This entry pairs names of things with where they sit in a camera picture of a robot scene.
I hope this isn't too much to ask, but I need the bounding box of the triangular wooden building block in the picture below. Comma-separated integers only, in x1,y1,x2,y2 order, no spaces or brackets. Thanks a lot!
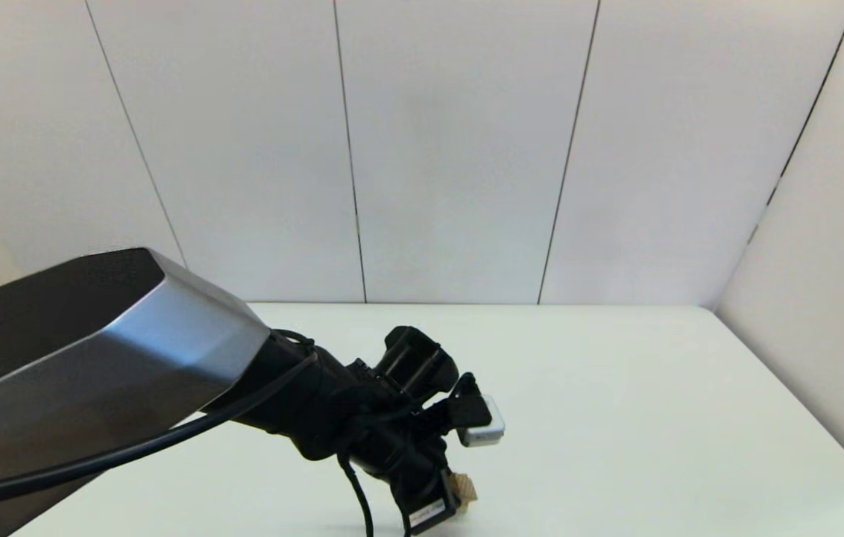
450,474,479,509

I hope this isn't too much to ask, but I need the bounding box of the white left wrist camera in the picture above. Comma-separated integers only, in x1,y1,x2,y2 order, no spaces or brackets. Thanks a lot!
456,394,506,448

